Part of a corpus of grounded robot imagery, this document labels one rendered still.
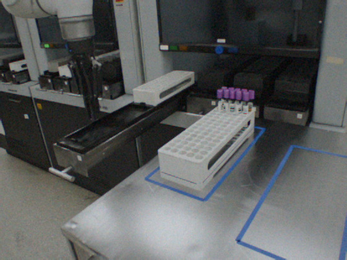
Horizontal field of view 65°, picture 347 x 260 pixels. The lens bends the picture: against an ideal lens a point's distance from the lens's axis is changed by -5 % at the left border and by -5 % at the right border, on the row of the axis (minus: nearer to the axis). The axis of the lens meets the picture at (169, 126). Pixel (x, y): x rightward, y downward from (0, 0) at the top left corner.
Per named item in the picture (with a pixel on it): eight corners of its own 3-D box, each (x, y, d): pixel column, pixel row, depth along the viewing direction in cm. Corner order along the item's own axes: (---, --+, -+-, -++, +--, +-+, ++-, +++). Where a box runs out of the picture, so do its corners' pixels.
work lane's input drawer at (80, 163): (176, 95, 134) (176, 77, 130) (203, 98, 127) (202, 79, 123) (45, 172, 79) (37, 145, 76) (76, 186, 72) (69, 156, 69)
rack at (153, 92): (175, 83, 127) (175, 70, 125) (195, 85, 122) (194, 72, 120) (133, 105, 105) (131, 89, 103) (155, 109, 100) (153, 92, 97)
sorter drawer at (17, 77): (82, 60, 237) (80, 50, 233) (93, 61, 230) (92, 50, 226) (1, 85, 183) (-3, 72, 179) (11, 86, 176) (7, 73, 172)
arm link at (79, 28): (77, 15, 79) (81, 36, 81) (51, 19, 72) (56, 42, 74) (100, 13, 74) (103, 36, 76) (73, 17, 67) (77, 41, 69)
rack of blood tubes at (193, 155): (220, 124, 81) (220, 103, 78) (254, 130, 75) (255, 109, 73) (158, 176, 59) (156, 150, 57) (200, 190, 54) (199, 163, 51)
